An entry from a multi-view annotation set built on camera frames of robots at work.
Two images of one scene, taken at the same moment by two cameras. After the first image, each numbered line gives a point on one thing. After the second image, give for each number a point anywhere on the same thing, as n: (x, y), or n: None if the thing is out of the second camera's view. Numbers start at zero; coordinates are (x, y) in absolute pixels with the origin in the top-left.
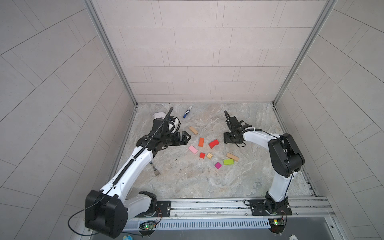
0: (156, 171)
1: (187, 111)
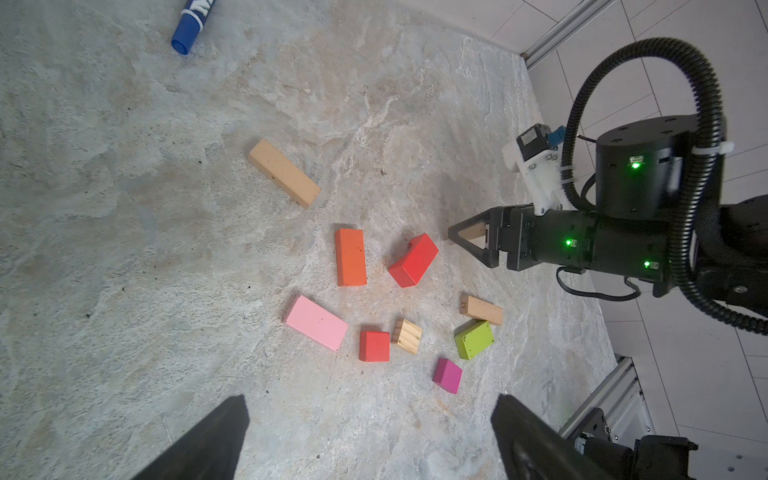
0: None
1: (190, 24)
